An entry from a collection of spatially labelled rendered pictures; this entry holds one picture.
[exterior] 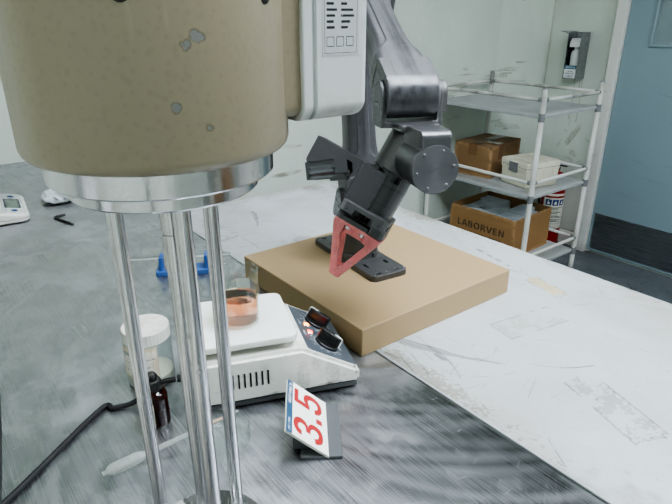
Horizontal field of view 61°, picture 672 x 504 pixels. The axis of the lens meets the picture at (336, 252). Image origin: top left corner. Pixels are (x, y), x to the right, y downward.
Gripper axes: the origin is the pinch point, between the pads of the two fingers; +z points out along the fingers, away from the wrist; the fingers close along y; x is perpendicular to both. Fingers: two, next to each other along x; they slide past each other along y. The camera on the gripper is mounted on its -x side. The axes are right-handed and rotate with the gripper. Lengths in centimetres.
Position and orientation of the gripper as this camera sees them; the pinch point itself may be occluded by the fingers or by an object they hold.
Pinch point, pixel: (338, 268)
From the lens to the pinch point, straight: 76.3
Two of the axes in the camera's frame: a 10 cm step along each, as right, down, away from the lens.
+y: -1.9, 1.2, -9.7
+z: -4.8, 8.5, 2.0
